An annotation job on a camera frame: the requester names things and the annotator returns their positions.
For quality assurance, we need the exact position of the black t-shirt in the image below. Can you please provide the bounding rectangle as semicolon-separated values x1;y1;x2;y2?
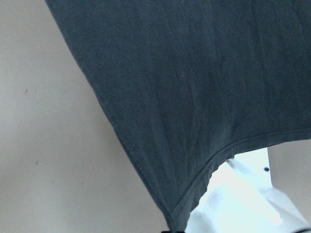
47;0;311;233

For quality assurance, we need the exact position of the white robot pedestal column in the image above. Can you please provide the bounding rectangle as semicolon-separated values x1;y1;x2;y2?
185;148;311;233

